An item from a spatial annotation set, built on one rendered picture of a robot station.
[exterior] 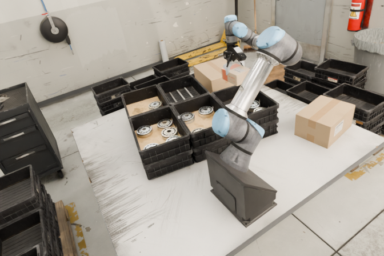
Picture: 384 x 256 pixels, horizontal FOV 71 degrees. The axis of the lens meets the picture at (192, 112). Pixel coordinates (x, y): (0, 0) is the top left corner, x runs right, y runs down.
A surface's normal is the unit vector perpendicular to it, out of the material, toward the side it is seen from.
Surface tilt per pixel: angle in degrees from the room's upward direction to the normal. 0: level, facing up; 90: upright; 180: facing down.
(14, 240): 0
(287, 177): 0
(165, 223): 0
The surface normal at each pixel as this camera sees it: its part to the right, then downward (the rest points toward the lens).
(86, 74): 0.51, 0.39
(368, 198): -0.14, -0.84
